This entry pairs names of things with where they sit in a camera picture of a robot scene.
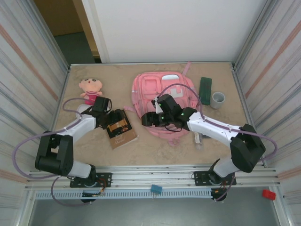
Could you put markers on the aluminium rail frame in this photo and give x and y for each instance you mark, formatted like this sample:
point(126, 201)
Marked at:
point(152, 174)

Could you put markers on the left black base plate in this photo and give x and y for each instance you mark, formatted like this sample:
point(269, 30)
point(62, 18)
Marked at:
point(104, 180)

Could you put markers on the pink backpack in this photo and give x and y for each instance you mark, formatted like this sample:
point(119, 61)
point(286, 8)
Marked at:
point(150, 87)

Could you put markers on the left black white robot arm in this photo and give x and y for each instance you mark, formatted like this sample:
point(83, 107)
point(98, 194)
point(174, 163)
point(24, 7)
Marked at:
point(77, 127)

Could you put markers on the pink plush doll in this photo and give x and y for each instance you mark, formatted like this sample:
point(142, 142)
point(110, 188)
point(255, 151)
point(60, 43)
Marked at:
point(90, 86)

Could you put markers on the grey cup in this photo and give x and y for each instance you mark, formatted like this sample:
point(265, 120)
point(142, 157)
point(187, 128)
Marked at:
point(217, 101)

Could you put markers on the green pencil case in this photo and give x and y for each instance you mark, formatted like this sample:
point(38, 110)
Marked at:
point(205, 90)

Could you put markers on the blue connector block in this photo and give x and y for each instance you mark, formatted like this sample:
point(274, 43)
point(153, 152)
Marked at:
point(156, 189)

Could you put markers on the black white card box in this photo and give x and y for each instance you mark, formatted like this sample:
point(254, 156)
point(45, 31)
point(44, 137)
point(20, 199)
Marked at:
point(206, 136)

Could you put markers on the beige door jamb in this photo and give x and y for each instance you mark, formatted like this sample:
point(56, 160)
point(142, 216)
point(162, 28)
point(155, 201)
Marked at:
point(87, 28)

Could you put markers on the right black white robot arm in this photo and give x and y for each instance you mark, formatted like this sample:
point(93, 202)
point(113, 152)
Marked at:
point(211, 129)

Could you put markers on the clear pen tube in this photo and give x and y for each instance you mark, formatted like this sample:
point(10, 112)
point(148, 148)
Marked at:
point(198, 141)

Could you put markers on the brown book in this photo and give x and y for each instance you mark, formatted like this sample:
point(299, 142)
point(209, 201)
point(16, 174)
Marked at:
point(124, 139)

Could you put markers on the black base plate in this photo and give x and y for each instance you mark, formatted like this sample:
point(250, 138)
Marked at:
point(104, 180)
point(200, 177)

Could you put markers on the black power connector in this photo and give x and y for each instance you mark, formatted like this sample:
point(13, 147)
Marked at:
point(88, 200)
point(218, 194)

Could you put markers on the white square alarm clock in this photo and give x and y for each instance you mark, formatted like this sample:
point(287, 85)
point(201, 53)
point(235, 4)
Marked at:
point(82, 108)

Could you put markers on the red plastic block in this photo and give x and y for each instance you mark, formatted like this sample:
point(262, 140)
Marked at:
point(268, 195)

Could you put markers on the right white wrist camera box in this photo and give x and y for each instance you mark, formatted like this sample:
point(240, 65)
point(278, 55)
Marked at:
point(157, 107)

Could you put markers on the translucent side panel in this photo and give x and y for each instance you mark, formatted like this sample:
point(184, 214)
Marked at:
point(282, 94)
point(18, 94)

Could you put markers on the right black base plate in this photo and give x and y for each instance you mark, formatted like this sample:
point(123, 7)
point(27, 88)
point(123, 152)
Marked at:
point(200, 177)

